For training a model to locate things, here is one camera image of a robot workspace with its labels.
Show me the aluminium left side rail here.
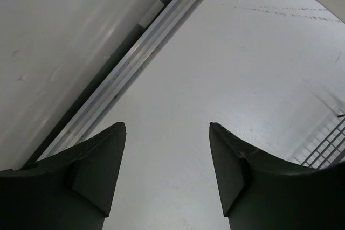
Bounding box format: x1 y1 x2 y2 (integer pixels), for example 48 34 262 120
29 0 203 162

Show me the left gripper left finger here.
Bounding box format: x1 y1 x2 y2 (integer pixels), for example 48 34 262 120
1 122 126 229

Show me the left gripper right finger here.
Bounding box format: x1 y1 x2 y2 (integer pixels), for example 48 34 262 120
209 122 344 229

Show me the metal wire dish rack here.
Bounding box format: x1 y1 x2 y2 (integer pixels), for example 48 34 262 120
301 114 344 169

